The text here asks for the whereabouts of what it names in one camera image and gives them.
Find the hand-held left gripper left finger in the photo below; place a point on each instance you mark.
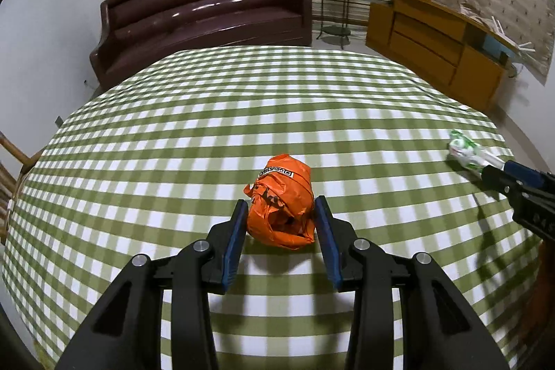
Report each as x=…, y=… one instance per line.
x=234, y=240

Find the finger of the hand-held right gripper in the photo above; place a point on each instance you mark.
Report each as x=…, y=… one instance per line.
x=498, y=181
x=524, y=174

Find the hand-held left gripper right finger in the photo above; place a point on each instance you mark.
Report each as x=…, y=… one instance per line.
x=328, y=240

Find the white green wrapper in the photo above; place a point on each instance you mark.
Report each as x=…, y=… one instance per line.
x=466, y=149

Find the orange plastic bag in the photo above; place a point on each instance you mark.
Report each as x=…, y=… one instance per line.
x=282, y=201

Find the green checked tablecloth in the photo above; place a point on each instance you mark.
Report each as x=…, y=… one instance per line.
x=173, y=136

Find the light blue box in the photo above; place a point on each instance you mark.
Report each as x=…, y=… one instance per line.
x=494, y=45

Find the pile of white papers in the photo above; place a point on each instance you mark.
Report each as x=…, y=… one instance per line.
x=494, y=27

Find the wooden cabinet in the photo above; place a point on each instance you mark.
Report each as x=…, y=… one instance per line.
x=425, y=45

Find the black metal plant stand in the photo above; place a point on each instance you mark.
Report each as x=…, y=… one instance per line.
x=334, y=31

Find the dark brown leather sofa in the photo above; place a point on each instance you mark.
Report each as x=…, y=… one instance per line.
x=203, y=19

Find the wooden chair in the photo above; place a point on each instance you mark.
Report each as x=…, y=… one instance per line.
x=8, y=179

